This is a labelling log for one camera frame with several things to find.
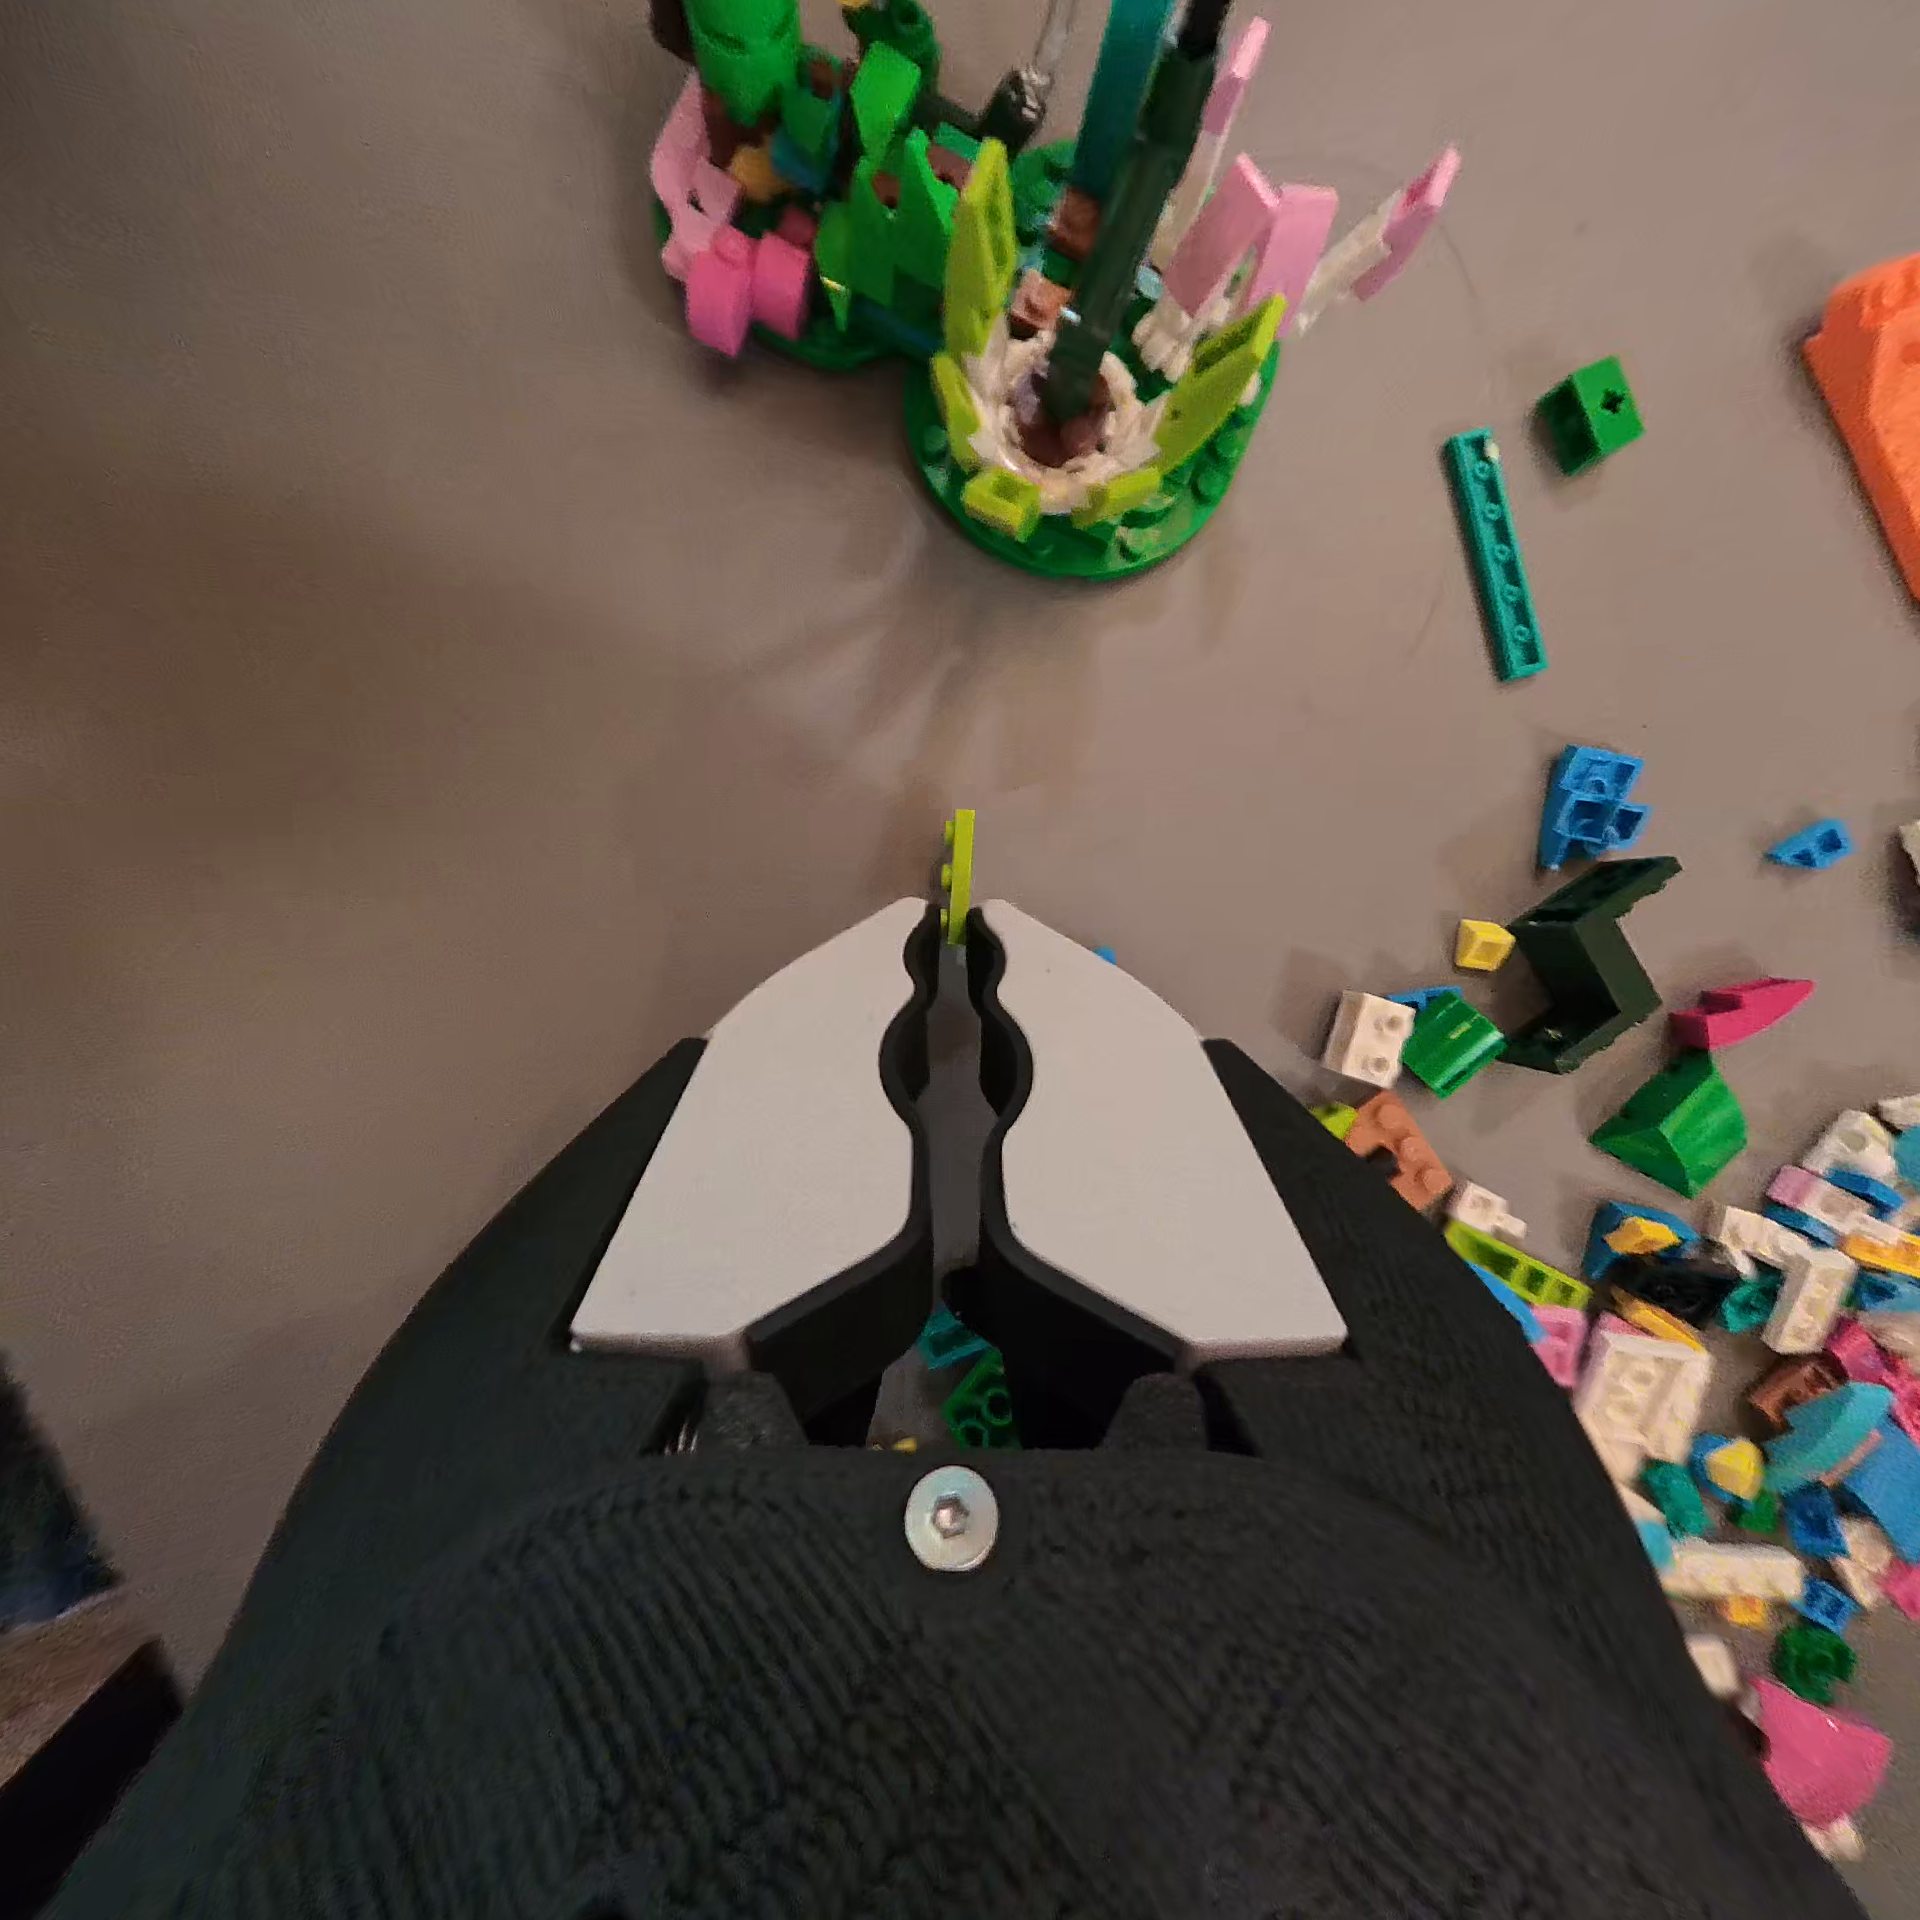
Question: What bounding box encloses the blue toy brick cluster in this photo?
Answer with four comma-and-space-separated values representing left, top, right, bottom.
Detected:
1537, 743, 1653, 874

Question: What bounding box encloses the toy brick flower model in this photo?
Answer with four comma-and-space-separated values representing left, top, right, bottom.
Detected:
646, 0, 1466, 585

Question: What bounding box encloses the green cube toy brick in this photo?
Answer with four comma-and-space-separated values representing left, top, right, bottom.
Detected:
1533, 356, 1646, 479

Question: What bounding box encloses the heap of toy bricks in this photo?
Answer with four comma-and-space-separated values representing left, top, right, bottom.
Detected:
1307, 983, 1920, 1863

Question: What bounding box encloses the teal long toy plate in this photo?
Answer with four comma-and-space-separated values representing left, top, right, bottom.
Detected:
1442, 429, 1547, 684

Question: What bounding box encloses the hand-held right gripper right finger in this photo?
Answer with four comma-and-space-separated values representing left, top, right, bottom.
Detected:
961, 901, 1348, 1425

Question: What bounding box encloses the dark green bracket toy brick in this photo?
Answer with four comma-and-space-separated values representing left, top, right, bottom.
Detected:
1497, 854, 1684, 1076

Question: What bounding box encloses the green wedge toy brick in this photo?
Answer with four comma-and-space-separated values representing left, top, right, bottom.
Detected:
1590, 1048, 1752, 1199

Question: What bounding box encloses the magenta slope toy brick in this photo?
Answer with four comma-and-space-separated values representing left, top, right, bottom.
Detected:
1669, 977, 1817, 1050

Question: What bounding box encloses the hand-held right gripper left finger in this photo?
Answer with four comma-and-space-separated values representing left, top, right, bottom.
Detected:
568, 895, 934, 1424

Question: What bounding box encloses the orange plastic piece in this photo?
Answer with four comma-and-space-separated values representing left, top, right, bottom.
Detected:
1804, 250, 1920, 601

